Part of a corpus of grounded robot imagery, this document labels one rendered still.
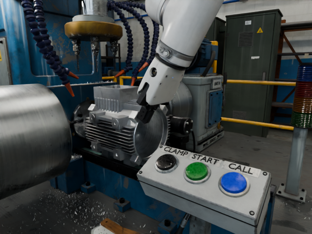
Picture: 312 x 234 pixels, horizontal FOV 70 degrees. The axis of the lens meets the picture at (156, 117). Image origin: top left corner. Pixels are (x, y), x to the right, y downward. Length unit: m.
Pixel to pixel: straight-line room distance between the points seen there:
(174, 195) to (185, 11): 0.33
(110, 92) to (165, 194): 0.41
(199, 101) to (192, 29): 0.62
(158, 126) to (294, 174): 0.45
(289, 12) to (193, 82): 4.68
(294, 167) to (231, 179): 0.55
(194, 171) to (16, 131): 0.35
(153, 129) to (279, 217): 0.44
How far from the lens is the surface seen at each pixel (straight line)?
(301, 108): 0.77
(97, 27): 0.71
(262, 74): 3.61
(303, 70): 0.77
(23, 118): 0.52
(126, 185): 0.69
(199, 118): 1.06
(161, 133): 0.72
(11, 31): 0.87
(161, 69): 0.48
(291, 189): 0.87
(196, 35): 0.47
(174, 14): 0.48
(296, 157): 0.82
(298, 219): 0.77
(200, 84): 1.03
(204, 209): 0.31
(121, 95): 0.65
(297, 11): 5.59
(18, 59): 0.86
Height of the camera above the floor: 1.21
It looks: 13 degrees down
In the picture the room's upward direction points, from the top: straight up
